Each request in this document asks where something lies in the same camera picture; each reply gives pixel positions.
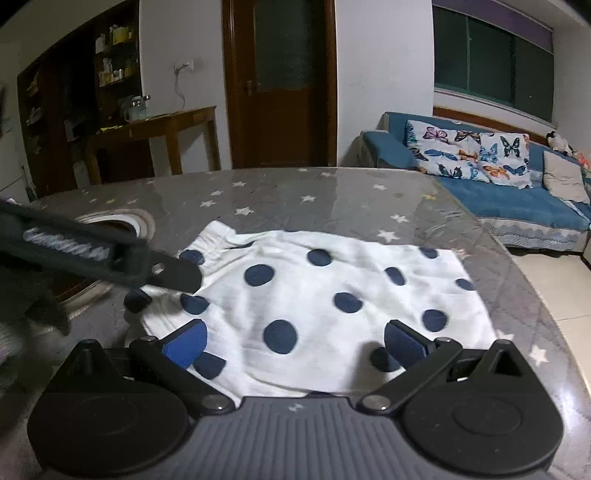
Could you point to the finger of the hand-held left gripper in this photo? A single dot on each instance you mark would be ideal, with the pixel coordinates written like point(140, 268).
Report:
point(138, 300)
point(175, 276)

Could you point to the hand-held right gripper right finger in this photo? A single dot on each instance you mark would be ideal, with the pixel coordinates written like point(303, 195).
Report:
point(405, 344)

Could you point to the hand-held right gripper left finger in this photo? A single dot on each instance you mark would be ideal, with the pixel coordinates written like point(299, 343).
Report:
point(184, 344)

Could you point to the white navy polka-dot garment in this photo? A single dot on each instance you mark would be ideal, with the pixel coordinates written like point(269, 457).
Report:
point(314, 277)

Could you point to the white round basket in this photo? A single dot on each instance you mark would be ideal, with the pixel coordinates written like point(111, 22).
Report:
point(143, 226)

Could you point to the wooden side table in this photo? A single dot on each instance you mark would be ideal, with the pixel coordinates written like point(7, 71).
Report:
point(157, 124)

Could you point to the glass jar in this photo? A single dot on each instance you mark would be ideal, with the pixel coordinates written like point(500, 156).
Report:
point(135, 108)

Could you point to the dark wooden shelf cabinet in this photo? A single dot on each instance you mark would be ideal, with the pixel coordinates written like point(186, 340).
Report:
point(60, 92)

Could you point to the blue sofa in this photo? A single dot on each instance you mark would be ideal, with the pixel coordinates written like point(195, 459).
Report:
point(508, 207)

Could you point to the brown wooden door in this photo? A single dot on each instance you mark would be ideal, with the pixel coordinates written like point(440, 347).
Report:
point(277, 115)

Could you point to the large butterfly print pillow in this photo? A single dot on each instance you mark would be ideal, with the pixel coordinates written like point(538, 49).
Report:
point(443, 152)

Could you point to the small butterfly print pillow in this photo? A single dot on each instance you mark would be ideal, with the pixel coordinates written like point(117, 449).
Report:
point(505, 159)

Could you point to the beige cushion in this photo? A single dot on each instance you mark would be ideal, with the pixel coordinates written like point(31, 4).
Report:
point(563, 177)

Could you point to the stuffed toy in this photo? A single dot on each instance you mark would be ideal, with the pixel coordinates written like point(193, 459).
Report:
point(561, 144)

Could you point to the window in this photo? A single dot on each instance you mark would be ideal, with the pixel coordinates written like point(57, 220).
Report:
point(489, 64)

